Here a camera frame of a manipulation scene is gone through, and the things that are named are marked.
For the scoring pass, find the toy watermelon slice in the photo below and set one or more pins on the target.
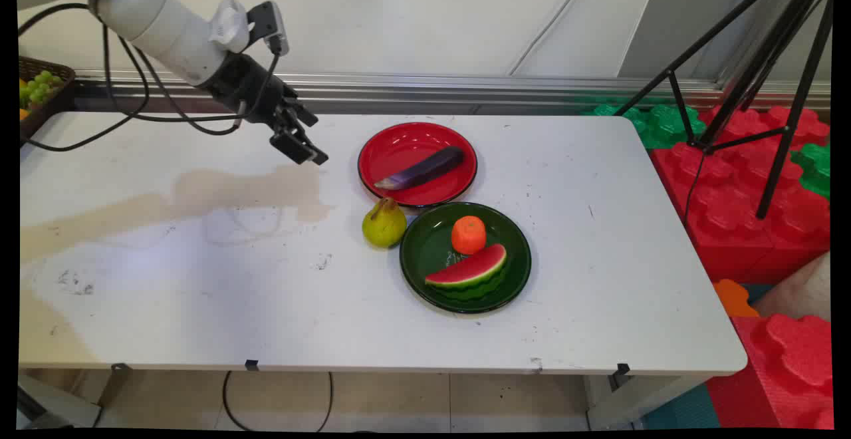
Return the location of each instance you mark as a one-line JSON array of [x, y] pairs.
[[469, 271]]

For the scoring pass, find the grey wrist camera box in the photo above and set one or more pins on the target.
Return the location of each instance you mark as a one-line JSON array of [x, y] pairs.
[[269, 23]]

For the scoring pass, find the dark wicker basket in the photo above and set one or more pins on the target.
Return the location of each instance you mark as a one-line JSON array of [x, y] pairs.
[[53, 96]]

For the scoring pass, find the red enamel plate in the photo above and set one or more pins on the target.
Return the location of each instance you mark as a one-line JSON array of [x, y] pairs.
[[405, 153]]

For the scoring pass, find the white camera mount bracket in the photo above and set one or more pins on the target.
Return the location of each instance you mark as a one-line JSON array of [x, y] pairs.
[[229, 25]]

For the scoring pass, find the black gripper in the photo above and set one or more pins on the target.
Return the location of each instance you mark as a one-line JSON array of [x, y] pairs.
[[249, 90]]

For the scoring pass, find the aluminium wall rail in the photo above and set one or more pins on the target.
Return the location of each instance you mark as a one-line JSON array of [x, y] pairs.
[[465, 90]]

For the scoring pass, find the green grape bunch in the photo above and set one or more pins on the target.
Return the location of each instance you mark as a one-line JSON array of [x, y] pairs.
[[40, 86]]

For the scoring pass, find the green foam block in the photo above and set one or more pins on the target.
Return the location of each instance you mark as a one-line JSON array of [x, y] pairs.
[[658, 126], [816, 169]]

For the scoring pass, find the orange toy tangerine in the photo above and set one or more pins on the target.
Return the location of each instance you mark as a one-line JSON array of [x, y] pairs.
[[469, 236]]

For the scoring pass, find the beige padded object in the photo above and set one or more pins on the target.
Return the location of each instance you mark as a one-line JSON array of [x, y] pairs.
[[798, 292]]

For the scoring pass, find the purple toy eggplant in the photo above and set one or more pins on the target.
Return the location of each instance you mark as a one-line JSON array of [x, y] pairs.
[[425, 167]]

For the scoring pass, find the grey table leg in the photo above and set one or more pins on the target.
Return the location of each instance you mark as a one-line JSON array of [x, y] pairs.
[[56, 406], [631, 399]]

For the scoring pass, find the orange foam piece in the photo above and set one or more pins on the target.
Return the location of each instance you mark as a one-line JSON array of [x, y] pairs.
[[732, 298]]

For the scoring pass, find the green enamel plate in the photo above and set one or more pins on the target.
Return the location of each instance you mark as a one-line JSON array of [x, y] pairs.
[[432, 246]]

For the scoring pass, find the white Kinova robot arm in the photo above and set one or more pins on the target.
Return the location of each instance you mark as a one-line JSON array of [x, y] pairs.
[[153, 23]]

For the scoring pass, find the yellow-green toy pear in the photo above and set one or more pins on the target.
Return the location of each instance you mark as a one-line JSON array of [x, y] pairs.
[[384, 226]]

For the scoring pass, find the black tripod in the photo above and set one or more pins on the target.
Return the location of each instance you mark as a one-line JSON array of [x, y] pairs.
[[791, 100]]

